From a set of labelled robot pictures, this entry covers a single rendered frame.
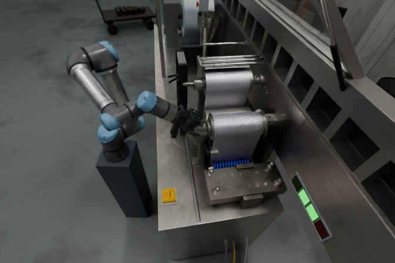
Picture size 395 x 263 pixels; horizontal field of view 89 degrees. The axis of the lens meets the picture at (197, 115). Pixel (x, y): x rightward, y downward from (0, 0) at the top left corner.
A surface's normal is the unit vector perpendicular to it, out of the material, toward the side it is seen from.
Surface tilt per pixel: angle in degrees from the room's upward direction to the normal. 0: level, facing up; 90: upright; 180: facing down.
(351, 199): 90
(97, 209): 0
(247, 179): 0
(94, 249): 0
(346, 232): 90
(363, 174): 90
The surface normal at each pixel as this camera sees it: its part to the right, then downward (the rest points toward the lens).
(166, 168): 0.05, -0.70
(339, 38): 0.16, 0.71
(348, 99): -0.99, 0.08
